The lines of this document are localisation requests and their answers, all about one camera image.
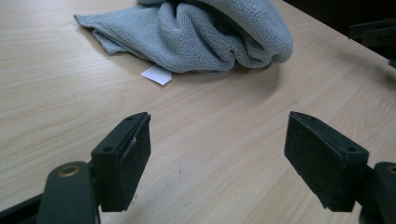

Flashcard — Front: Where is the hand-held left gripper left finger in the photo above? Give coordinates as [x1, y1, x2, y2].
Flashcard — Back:
[91, 111, 152, 213]

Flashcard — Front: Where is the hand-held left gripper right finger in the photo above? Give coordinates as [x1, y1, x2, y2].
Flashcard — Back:
[283, 110, 370, 213]

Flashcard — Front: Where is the grey-blue terry towel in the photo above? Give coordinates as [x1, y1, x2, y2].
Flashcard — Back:
[73, 0, 294, 87]

